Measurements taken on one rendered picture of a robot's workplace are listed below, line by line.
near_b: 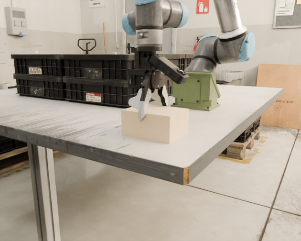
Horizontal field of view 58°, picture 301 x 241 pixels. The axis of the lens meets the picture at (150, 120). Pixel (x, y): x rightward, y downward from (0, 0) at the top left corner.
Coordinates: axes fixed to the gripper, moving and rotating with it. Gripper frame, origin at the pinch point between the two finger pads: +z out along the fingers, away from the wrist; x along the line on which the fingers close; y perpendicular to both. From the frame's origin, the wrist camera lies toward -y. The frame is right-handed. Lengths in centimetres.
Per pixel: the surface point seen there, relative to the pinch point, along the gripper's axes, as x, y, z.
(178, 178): 18.5, -16.9, 7.9
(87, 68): -25, 51, -12
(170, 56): -64, 30, -17
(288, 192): -128, -30, 75
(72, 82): -24, 61, -5
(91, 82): -24, 49, -6
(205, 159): 7.4, -18.7, 7.1
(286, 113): -319, -6, 57
